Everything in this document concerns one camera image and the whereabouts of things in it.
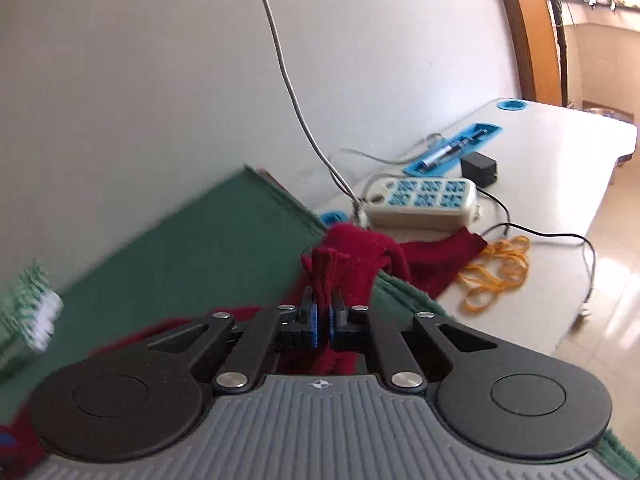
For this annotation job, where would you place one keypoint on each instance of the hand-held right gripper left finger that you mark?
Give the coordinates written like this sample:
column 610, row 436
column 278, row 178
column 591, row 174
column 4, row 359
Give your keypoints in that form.
column 312, row 322

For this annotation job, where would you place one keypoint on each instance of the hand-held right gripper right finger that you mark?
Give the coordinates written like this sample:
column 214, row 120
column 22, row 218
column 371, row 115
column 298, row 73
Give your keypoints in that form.
column 331, row 322

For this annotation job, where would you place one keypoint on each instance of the dark red knit sweater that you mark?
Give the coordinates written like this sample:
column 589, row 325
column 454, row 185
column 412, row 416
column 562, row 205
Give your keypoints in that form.
column 350, row 250

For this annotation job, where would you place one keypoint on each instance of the green white striped folded clothes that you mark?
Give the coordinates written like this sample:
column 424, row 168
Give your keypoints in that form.
column 30, row 310

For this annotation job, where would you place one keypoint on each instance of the blue desk grommet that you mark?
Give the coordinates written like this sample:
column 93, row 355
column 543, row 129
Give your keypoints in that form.
column 334, row 218
column 512, row 105

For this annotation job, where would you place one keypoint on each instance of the green table mat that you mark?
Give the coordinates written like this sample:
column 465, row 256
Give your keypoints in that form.
column 200, row 260

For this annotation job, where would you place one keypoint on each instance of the white blue power strip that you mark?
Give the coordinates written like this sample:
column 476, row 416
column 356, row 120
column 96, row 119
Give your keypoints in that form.
column 425, row 205

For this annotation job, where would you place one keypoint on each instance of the orange rubber bands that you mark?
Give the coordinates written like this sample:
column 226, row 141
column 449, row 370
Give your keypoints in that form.
column 500, row 270

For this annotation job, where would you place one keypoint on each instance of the black silver pen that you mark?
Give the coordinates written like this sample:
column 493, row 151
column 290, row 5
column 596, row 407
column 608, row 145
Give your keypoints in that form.
column 452, row 149

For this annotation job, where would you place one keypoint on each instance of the black power adapter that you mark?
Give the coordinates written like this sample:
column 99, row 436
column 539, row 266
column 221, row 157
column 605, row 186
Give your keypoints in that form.
column 479, row 167

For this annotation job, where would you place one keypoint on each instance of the blue pen tray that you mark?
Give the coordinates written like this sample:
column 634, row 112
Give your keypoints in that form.
column 480, row 132

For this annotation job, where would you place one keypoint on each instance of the wooden door frame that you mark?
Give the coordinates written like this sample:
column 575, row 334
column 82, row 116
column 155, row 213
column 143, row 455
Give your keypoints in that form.
column 535, row 35

